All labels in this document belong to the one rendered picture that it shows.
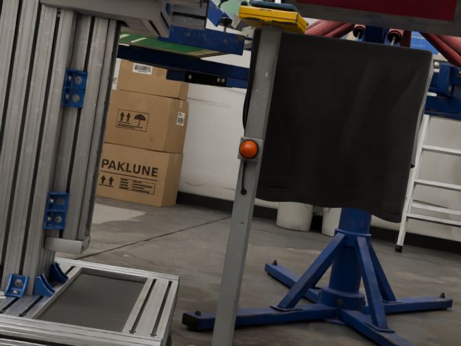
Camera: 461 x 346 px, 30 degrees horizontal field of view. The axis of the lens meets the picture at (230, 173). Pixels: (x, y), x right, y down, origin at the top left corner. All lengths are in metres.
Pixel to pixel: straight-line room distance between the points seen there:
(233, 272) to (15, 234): 0.53
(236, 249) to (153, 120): 4.77
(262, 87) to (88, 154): 0.47
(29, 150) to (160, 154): 4.60
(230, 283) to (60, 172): 0.50
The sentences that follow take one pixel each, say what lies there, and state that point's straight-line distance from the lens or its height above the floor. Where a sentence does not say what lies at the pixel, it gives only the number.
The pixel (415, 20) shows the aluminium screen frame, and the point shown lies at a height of 1.12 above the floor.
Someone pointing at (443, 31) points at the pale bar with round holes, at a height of 1.11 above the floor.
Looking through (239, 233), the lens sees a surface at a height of 0.46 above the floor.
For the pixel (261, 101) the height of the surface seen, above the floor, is 0.76.
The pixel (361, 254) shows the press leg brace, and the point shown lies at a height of 0.28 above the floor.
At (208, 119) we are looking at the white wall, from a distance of 7.02.
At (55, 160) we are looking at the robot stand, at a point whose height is 0.55.
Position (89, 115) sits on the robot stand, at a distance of 2.09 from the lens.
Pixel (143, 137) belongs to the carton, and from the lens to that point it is 6.67.
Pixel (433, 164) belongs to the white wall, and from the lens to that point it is 6.77.
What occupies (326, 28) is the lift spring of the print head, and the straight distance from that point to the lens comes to 3.33.
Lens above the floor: 0.69
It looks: 3 degrees down
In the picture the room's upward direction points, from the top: 9 degrees clockwise
